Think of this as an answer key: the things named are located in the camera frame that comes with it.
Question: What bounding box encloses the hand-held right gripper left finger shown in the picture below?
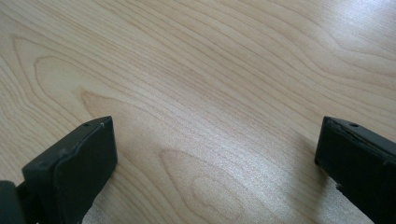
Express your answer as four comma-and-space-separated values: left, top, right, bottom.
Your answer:
21, 116, 119, 224

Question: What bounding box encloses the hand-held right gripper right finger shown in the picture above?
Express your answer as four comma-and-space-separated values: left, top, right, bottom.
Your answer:
314, 116, 396, 224

